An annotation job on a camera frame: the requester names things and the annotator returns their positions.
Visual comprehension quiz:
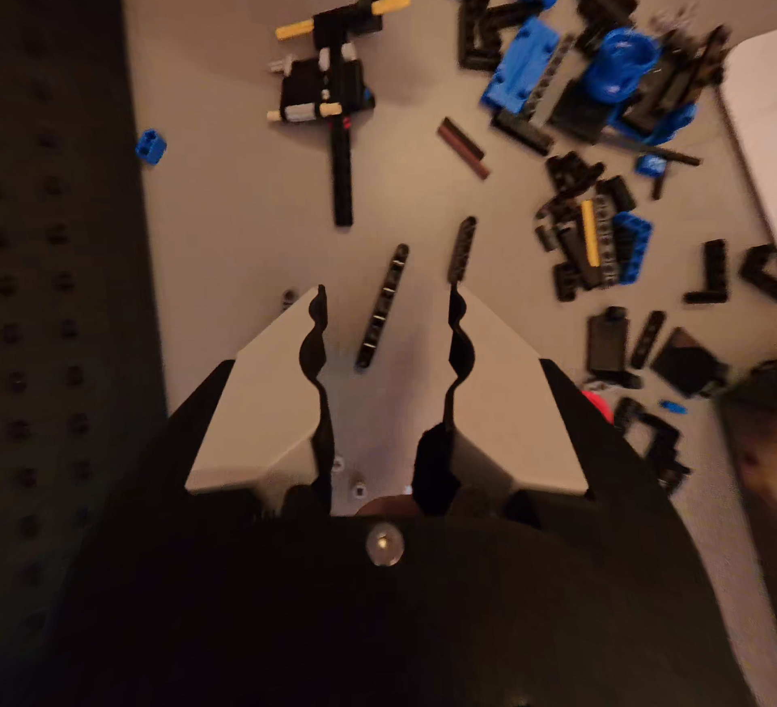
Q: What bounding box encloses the black square toy panel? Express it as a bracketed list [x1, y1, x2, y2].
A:
[651, 326, 731, 399]

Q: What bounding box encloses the black toy brick assembly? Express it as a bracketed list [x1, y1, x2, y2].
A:
[266, 0, 412, 228]

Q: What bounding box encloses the grey T-shaped connector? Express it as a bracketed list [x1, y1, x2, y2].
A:
[648, 3, 699, 39]

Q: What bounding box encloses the pile of black toy beams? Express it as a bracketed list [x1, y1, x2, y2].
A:
[533, 151, 654, 303]

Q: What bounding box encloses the black panel with tab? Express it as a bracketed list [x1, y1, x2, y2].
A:
[586, 305, 644, 389]

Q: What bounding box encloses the short black toy beam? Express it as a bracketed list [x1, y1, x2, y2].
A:
[447, 215, 479, 284]

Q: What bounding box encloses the blue flat toy panel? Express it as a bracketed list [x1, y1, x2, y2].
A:
[480, 16, 560, 115]

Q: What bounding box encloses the black studded toy beam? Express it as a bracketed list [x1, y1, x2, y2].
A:
[490, 108, 556, 157]

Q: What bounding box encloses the thin black toy axle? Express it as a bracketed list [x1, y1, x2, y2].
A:
[607, 135, 703, 168]

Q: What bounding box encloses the black dimpled mat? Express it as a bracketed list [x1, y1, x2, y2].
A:
[0, 0, 170, 707]

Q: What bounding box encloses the black angled toy beam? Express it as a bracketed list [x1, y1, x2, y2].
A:
[683, 238, 729, 305]
[738, 241, 777, 302]

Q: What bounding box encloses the black angled toy frame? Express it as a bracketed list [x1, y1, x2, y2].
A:
[438, 0, 544, 73]

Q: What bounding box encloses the black and blue frame assembly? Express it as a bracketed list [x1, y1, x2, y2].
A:
[549, 24, 732, 146]

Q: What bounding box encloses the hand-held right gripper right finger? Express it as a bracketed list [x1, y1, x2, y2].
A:
[412, 284, 590, 516]

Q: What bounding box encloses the blue angled toy beam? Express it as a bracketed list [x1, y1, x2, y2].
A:
[613, 212, 653, 284]

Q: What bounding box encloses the short black oval beam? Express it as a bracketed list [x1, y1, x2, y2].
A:
[630, 310, 667, 369]

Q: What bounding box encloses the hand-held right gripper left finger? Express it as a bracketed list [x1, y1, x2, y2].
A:
[184, 285, 336, 516]

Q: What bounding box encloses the yellow toy axle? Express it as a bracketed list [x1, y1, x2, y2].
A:
[581, 200, 602, 268]

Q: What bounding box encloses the grey studded toy beam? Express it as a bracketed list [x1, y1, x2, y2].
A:
[527, 34, 576, 116]

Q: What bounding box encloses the white book stand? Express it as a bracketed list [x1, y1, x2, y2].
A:
[718, 29, 777, 225]

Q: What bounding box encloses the small blue connector brick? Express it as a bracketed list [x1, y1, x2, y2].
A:
[135, 128, 168, 166]

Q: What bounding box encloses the red toy wheel hub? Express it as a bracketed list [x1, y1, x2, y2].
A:
[580, 389, 615, 425]

